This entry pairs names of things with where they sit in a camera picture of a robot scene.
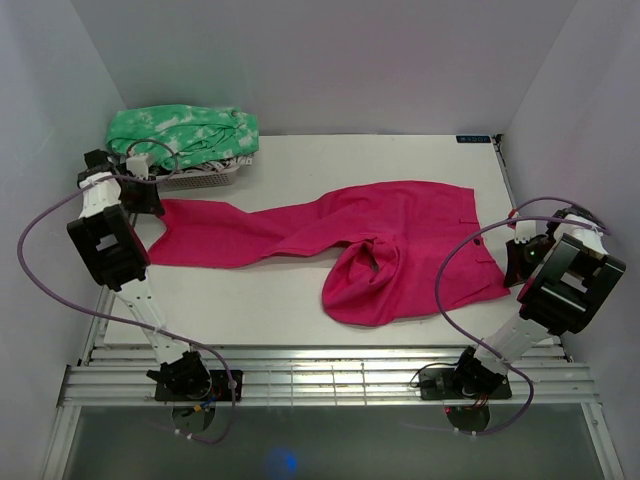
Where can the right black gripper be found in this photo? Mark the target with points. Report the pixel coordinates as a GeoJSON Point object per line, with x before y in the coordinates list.
{"type": "Point", "coordinates": [517, 272]}

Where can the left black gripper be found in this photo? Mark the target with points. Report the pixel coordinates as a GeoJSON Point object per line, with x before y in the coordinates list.
{"type": "Point", "coordinates": [150, 203]}

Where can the pink trousers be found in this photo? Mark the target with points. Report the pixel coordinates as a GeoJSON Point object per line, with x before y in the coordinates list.
{"type": "Point", "coordinates": [406, 246]}

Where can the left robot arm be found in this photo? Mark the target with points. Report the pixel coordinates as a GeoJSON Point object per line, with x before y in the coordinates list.
{"type": "Point", "coordinates": [112, 190]}

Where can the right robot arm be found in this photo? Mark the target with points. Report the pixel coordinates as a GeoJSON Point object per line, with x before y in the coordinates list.
{"type": "Point", "coordinates": [565, 275]}

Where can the white plastic basket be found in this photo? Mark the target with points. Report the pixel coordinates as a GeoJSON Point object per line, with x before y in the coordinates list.
{"type": "Point", "coordinates": [196, 179]}

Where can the green white patterned garment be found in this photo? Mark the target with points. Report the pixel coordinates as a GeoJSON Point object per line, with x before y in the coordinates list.
{"type": "Point", "coordinates": [184, 135]}

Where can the black white clothes in basket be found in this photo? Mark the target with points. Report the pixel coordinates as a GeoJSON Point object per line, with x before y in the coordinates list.
{"type": "Point", "coordinates": [214, 167]}

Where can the blue table label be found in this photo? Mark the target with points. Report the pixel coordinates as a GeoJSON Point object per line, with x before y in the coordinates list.
{"type": "Point", "coordinates": [473, 139]}

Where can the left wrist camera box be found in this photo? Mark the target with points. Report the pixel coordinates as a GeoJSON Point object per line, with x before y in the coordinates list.
{"type": "Point", "coordinates": [138, 165]}

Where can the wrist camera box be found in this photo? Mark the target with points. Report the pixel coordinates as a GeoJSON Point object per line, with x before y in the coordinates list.
{"type": "Point", "coordinates": [138, 165]}
{"type": "Point", "coordinates": [524, 229]}

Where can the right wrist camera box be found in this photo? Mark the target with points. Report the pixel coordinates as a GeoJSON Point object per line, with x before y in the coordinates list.
{"type": "Point", "coordinates": [524, 229]}

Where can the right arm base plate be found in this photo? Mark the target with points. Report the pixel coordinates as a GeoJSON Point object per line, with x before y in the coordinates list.
{"type": "Point", "coordinates": [435, 382]}

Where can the aluminium front rail frame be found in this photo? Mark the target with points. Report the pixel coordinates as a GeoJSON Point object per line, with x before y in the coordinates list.
{"type": "Point", "coordinates": [265, 320]}

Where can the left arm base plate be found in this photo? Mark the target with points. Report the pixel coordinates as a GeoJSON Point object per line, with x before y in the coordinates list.
{"type": "Point", "coordinates": [215, 385]}

